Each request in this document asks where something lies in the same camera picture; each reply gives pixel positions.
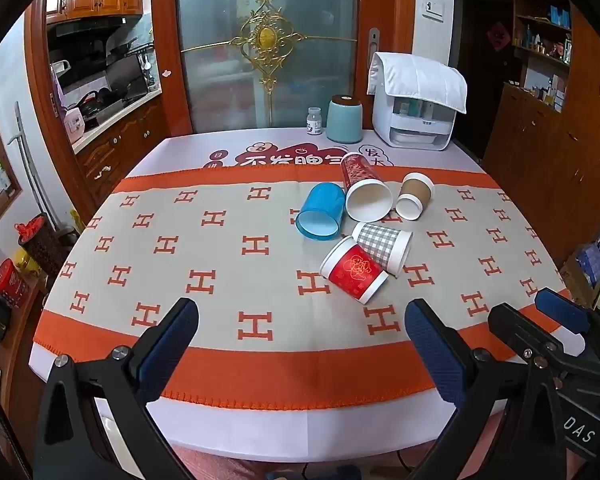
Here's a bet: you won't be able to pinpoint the frosted glass door gold ornament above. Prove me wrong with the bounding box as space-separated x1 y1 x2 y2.
174 0 362 135

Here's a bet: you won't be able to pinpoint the wooden shelf cabinet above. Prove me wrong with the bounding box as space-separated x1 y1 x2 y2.
481 0 600 281

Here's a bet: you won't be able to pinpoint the pink rice cooker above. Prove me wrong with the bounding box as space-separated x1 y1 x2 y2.
61 105 89 144

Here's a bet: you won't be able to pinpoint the wooden kitchen base cabinets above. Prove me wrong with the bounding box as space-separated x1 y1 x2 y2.
72 95 170 211

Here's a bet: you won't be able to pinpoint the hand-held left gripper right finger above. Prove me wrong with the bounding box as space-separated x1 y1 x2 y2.
404 298 571 480

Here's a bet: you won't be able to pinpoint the silver door handle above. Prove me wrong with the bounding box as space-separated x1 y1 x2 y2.
367 27 382 68

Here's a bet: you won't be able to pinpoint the white quilted cloth cover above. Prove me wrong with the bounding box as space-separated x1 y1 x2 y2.
366 51 469 115

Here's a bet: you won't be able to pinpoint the brown paper cup white lid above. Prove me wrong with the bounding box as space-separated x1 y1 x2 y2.
395 172 435 221

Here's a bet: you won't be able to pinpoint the orange patterned blanket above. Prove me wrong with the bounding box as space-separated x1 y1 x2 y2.
32 162 577 411

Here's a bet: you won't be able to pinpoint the white printed tablecloth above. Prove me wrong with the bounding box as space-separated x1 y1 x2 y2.
27 127 587 463

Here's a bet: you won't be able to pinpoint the blue plastic cup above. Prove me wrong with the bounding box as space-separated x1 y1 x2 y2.
295 182 347 242

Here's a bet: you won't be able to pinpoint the grey checked paper cup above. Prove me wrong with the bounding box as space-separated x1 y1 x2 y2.
351 221 413 278

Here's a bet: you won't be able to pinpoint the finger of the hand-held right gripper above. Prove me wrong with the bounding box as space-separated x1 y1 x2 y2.
534 287 600 356
487 302 567 361

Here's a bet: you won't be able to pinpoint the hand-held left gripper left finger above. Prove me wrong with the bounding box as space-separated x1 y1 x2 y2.
32 297 201 480

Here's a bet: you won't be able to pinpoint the tall red paper cup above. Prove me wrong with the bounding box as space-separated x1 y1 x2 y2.
341 151 394 222

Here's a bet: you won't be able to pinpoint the red diamond door decoration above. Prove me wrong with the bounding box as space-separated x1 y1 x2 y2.
486 22 514 54

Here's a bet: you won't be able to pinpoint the red round tin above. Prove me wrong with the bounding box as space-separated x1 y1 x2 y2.
0 258 32 309

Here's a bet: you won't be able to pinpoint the blue cardboard box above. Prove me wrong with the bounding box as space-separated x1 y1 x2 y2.
560 232 600 311

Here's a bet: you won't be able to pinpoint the white countertop appliance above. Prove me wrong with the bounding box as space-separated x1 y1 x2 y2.
371 95 457 152

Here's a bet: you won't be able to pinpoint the short red paper cup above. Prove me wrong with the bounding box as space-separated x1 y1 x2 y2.
319 235 390 305

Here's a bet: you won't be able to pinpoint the grey metal pole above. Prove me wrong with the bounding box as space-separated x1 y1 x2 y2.
7 101 57 233

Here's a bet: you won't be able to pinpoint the black range hood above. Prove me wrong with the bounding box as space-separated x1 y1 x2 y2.
46 14 142 58

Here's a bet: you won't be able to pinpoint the dark wicker basket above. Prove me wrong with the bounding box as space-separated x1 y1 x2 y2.
17 212 67 277

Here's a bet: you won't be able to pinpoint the teal canister brown lid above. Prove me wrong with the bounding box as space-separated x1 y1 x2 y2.
326 94 364 144

